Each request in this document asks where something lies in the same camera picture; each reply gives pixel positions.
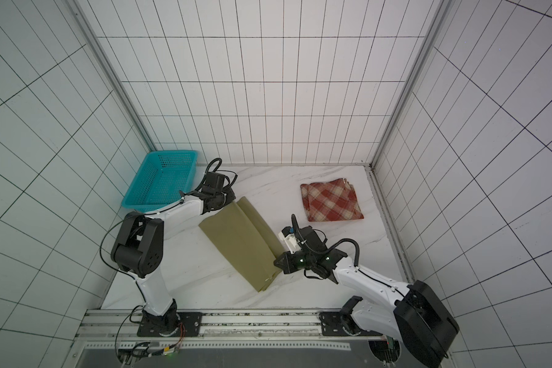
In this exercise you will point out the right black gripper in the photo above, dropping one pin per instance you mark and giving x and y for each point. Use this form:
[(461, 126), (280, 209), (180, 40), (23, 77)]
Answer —
[(284, 262)]

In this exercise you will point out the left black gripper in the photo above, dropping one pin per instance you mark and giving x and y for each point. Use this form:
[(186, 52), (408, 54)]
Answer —
[(231, 197)]

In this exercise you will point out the olive green skirt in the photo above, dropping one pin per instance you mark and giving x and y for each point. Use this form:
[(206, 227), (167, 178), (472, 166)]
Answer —
[(247, 242)]

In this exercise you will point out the red plaid skirt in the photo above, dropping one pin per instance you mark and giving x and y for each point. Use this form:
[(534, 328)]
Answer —
[(333, 201)]

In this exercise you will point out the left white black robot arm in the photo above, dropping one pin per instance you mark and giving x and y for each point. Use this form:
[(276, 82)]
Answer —
[(139, 245)]

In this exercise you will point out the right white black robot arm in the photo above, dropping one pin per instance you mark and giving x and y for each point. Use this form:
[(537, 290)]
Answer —
[(406, 315)]

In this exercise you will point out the teal plastic basket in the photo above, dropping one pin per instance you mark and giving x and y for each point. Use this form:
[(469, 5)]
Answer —
[(162, 176)]

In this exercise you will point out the right electronics wiring board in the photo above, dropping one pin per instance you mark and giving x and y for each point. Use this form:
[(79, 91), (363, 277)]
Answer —
[(386, 351)]

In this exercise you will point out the electronics wiring board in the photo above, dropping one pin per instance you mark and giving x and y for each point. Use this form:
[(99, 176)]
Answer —
[(144, 350), (386, 351)]

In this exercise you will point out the left electronics wiring board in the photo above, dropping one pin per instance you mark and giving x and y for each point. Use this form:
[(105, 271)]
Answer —
[(144, 350)]

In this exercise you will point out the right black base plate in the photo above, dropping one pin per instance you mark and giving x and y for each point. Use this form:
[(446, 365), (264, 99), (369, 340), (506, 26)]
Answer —
[(335, 324)]

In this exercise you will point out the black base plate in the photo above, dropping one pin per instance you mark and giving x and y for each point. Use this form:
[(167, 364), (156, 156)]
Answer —
[(188, 322), (335, 324)]

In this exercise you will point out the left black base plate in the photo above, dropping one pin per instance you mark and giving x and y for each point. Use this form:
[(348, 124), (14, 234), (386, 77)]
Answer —
[(188, 322)]

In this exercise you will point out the aluminium mounting rail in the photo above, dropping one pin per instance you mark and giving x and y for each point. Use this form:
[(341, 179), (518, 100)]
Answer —
[(230, 324)]

